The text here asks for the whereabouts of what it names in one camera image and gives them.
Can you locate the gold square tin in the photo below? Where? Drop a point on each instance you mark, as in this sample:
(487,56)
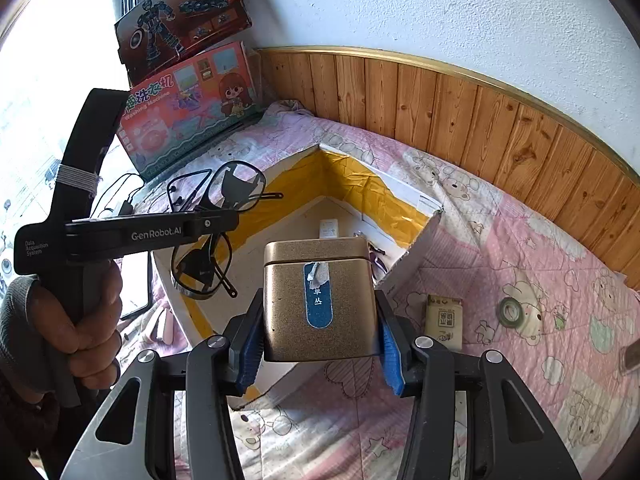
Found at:
(320,320)

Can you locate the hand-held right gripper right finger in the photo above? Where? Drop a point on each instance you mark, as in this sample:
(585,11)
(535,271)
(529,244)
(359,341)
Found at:
(392,360)

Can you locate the person's left hand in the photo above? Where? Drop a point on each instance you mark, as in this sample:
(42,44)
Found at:
(95,345)

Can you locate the pink toy box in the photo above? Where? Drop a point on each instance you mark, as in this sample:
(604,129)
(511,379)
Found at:
(185,110)

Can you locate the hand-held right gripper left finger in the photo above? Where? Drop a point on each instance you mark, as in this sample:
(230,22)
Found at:
(247,355)

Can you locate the green tape roll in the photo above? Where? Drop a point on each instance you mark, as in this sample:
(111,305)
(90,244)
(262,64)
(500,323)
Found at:
(504,305)

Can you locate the dark robot toy box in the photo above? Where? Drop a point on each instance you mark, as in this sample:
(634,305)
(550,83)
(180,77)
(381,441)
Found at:
(185,20)

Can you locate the glass jar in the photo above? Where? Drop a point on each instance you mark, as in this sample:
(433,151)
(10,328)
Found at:
(631,360)

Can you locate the beige paper packet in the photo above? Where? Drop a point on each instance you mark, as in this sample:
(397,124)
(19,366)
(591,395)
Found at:
(442,322)

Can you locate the white cardboard box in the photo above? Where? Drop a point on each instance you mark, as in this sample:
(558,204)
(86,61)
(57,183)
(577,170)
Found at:
(300,220)

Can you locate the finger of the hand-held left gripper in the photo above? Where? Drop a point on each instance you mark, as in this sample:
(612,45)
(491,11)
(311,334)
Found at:
(215,224)

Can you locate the black-framed eyeglasses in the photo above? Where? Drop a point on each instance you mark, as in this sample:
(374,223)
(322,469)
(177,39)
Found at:
(235,192)

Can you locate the pink printed blanket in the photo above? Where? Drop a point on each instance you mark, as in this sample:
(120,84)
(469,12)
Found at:
(500,260)

